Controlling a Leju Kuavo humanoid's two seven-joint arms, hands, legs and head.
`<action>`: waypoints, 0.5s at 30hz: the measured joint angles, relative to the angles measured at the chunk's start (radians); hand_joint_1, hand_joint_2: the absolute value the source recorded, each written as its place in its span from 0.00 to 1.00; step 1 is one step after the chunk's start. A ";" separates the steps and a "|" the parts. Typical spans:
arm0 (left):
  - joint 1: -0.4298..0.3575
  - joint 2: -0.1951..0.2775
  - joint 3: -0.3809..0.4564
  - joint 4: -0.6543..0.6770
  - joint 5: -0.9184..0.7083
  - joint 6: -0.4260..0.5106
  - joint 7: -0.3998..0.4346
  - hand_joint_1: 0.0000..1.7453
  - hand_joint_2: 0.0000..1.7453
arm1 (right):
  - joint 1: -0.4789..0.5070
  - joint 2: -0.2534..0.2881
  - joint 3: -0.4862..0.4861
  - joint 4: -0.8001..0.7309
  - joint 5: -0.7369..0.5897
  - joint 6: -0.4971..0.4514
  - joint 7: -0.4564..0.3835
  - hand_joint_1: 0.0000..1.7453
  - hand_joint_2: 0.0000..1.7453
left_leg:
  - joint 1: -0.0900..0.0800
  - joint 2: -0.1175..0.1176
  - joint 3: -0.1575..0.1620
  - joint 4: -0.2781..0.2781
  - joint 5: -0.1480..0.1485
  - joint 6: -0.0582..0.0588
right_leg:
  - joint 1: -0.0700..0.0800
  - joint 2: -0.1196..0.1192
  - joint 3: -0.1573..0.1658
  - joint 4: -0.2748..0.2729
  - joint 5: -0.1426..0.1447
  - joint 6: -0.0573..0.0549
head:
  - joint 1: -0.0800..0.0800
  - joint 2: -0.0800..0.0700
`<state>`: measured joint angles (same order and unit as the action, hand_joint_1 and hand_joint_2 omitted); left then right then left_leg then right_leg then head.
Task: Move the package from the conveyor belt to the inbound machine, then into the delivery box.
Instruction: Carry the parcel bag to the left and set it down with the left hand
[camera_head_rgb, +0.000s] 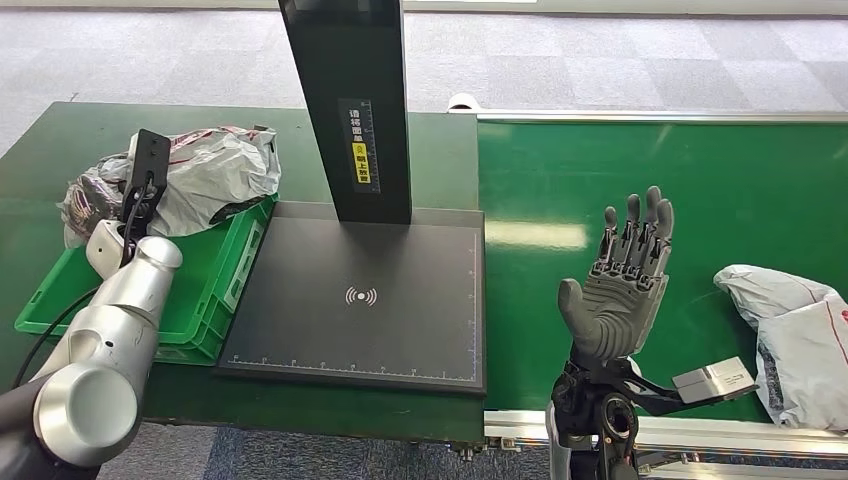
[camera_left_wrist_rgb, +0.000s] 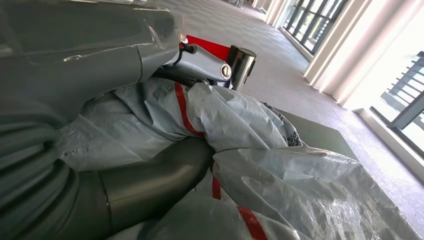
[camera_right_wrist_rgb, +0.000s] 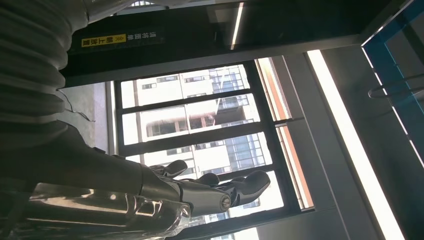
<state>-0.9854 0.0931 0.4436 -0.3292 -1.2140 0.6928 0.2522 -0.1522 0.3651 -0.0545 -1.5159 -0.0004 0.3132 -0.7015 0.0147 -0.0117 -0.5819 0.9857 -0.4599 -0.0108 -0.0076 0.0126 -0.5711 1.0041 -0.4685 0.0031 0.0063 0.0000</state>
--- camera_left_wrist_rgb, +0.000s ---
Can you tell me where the chrome stanchion post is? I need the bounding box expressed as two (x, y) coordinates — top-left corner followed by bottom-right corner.
(227, 44), (257, 92)

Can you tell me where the red barrier belt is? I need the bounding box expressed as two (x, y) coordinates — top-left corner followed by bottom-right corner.
(185, 34), (233, 63)

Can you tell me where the black framed window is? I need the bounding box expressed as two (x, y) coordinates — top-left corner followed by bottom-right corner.
(369, 50), (424, 160)
(281, 0), (349, 56)

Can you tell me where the grey plastic mailer package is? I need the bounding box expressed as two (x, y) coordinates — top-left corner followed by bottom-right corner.
(56, 77), (422, 240)

